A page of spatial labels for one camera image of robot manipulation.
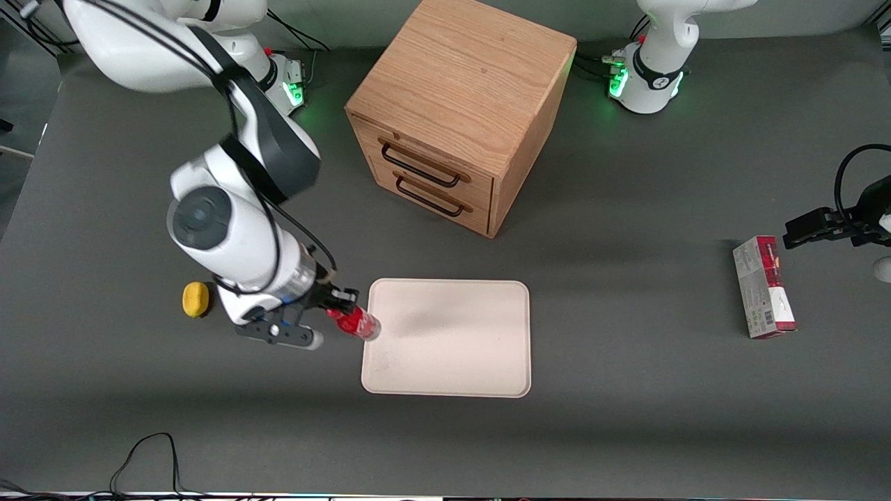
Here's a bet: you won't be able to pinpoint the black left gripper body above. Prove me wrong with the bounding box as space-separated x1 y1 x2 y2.
830 176 891 248

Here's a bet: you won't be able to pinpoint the grey and red carton box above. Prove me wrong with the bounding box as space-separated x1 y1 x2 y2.
732 235 798 340

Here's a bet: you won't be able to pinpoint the wooden drawer cabinet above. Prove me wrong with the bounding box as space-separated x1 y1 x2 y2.
345 0 578 239

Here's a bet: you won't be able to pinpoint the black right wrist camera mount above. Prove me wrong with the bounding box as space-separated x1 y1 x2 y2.
235 315 325 351

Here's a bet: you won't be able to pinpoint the red coke bottle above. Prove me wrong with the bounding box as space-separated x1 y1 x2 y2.
327 306 382 342

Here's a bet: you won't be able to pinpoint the long black drawer handle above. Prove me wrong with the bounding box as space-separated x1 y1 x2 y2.
379 139 471 189

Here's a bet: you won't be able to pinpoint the black left arm base cables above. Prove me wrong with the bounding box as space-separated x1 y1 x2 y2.
572 14 652 84

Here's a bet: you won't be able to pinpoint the black looped gripper cable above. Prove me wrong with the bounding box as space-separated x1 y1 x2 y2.
834 143 891 225

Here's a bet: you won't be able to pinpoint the beige plastic tray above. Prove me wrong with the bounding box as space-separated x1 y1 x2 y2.
361 278 532 399

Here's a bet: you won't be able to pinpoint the black right arm base cables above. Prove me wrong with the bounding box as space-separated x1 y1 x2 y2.
263 10 332 91

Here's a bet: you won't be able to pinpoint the short black drawer handle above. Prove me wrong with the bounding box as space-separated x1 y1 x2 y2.
394 173 473 218

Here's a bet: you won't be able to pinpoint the yellow lemon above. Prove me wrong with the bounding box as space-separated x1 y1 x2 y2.
182 282 210 319

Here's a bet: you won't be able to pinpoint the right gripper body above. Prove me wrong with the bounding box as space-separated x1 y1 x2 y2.
218 277 333 327

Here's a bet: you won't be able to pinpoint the black arm base cables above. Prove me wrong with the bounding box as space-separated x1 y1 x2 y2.
263 10 332 91
572 14 652 84

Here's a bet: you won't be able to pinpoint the black cable along right arm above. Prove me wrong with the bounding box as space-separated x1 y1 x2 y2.
90 0 340 296

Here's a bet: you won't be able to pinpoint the thin black table cable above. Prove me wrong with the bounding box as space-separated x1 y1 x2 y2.
0 432 210 501

